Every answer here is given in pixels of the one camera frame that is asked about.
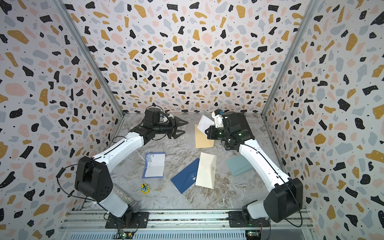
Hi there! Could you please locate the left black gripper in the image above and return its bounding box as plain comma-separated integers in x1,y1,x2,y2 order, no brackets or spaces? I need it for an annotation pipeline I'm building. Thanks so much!
153,116,189,140

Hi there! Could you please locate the yellow envelope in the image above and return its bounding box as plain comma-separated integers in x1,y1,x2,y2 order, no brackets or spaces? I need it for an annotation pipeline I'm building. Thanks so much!
195,125,215,149

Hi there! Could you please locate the white letter paper green border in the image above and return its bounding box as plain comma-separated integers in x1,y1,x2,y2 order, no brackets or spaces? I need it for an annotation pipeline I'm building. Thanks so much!
197,115,215,135

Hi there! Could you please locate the light teal envelope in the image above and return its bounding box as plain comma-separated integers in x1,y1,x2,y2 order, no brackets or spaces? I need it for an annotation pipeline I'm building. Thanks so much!
226,155,254,177

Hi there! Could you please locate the white letter paper blue border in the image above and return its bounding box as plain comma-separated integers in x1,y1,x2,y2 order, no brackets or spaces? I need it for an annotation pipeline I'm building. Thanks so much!
142,152,166,179

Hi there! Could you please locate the cream envelope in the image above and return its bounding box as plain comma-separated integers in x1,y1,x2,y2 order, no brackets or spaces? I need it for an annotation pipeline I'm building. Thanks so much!
196,152,217,189

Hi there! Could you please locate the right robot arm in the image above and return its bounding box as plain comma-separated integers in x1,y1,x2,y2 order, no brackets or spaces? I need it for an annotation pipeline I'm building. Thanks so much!
205,110,303,225

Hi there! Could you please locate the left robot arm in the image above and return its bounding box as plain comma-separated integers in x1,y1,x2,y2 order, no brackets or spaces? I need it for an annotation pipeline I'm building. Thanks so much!
75,107,189,219

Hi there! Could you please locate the dark blue envelope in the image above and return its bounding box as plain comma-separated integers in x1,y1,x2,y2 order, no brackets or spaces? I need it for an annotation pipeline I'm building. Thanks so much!
171,158,200,194

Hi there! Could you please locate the black briefcase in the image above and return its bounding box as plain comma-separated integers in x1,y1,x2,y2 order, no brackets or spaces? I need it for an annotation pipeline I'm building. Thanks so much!
227,113,255,142

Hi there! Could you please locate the small yellow round sticker toy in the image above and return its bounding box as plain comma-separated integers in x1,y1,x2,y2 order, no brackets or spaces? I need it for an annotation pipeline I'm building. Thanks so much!
140,183,151,194

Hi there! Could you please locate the glittery silver tube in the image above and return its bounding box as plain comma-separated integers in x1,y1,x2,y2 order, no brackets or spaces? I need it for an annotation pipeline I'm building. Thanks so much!
114,186,142,213

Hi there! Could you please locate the small circuit board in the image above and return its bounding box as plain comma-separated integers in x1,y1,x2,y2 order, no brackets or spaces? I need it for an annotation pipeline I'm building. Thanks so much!
118,230,134,240

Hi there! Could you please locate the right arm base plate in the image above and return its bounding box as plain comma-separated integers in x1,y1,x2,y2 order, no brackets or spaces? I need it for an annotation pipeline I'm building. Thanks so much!
228,211,271,228

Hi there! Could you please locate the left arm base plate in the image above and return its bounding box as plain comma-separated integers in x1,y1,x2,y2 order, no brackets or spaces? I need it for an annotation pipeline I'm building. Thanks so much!
105,212,150,229

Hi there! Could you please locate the aluminium front rail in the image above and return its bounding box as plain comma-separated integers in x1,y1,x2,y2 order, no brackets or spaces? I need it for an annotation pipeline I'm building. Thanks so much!
58,210,318,240

